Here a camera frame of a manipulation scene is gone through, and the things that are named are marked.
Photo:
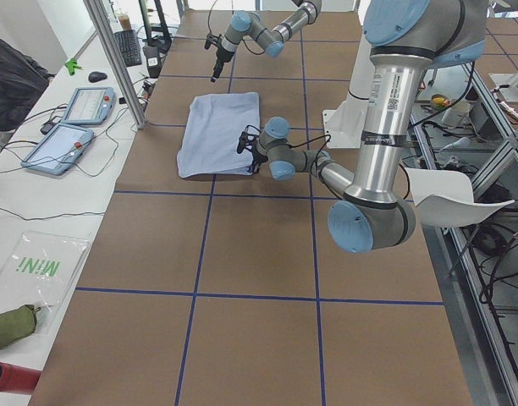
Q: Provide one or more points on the aluminium frame post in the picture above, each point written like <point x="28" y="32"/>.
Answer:
<point x="103" y="28"/>

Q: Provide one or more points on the green plastic clamp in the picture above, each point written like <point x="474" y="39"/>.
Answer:
<point x="72" y="66"/>

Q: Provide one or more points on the red cylinder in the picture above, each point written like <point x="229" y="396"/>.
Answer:
<point x="18" y="379"/>

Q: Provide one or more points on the olive green fabric pouch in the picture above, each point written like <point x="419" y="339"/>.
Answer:
<point x="17" y="324"/>

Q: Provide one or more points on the clear plastic MINI bag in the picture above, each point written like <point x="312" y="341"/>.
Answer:
<point x="39" y="272"/>

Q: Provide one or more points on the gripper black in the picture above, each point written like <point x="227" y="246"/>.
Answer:
<point x="256" y="156"/>
<point x="220" y="57"/>

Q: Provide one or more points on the blue teach pendant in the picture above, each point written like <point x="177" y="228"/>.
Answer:
<point x="59" y="149"/>
<point x="89" y="106"/>

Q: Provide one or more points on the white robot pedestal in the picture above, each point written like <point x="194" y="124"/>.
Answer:
<point x="345" y="124"/>

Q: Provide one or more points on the far blue teach pendant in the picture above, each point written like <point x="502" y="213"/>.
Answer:
<point x="89" y="106"/>

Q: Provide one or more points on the white paper sheet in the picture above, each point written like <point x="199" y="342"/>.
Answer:
<point x="445" y="199"/>

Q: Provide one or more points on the black keyboard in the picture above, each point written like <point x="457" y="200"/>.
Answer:
<point x="129" y="47"/>

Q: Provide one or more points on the near blue teach pendant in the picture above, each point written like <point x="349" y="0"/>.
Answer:
<point x="59" y="149"/>

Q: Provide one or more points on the iced coffee cup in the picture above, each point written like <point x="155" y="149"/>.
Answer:
<point x="123" y="19"/>

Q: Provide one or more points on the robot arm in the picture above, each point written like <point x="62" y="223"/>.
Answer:
<point x="407" y="38"/>
<point x="271" y="41"/>

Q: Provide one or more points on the blue striped button shirt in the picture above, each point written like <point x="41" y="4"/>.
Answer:
<point x="212" y="133"/>

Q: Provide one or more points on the black jacket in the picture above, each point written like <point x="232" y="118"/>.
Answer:
<point x="22" y="82"/>

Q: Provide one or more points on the black computer mouse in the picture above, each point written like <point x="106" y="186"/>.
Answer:
<point x="96" y="76"/>

